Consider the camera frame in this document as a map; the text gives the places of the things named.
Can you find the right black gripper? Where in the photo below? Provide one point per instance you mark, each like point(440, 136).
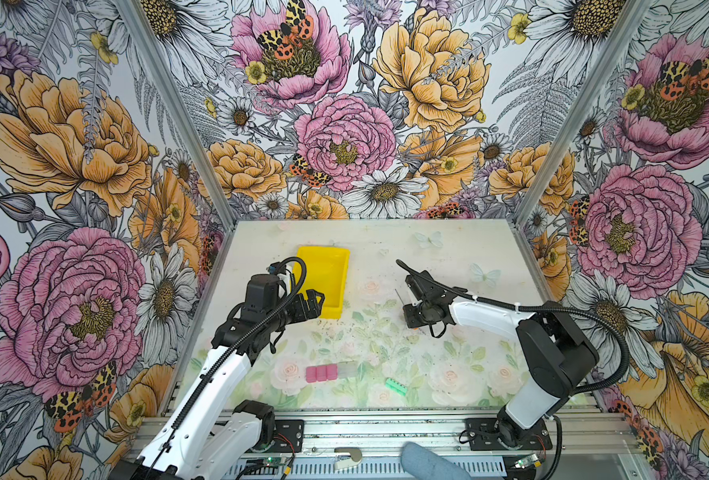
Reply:
point(408, 314)

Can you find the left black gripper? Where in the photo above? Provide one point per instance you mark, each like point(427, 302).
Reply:
point(313, 308)

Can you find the orange black screwdriver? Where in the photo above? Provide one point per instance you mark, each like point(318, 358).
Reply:
point(400, 297)

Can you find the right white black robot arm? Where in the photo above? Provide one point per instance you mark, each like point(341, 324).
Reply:
point(557, 353)

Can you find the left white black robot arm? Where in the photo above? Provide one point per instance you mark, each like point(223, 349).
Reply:
point(191, 445)

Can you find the yellow plastic bin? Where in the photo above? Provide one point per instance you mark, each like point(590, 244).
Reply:
point(327, 270)

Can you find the pink block strip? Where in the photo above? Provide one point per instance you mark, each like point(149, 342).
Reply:
point(322, 373)

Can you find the green toothed plastic piece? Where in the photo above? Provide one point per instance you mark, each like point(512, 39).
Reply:
point(396, 387)

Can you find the blue grey cloth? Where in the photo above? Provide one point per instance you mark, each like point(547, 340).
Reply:
point(423, 464)

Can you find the aluminium front rail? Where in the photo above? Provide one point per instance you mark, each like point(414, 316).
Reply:
point(586, 430)

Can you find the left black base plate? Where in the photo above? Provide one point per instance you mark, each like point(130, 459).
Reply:
point(288, 437)

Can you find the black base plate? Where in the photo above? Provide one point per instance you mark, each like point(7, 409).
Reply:
point(492, 434)
point(288, 437)

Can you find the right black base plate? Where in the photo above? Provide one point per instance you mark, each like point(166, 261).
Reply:
point(492, 434)

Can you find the white hook bracket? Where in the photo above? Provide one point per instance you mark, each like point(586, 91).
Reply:
point(347, 458)

